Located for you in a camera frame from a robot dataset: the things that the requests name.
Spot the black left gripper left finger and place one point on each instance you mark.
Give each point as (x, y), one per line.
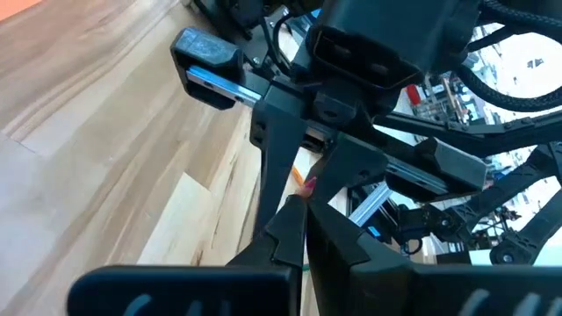
(246, 285)

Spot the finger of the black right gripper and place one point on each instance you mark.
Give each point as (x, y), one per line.
(351, 162)
(281, 131)

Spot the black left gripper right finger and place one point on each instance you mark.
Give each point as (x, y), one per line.
(373, 285)

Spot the orange pencil with pink eraser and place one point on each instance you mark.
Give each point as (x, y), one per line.
(309, 186)

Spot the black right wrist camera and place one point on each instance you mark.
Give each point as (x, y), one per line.
(364, 61)

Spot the black aluminium table frame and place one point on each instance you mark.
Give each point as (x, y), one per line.
(483, 136)

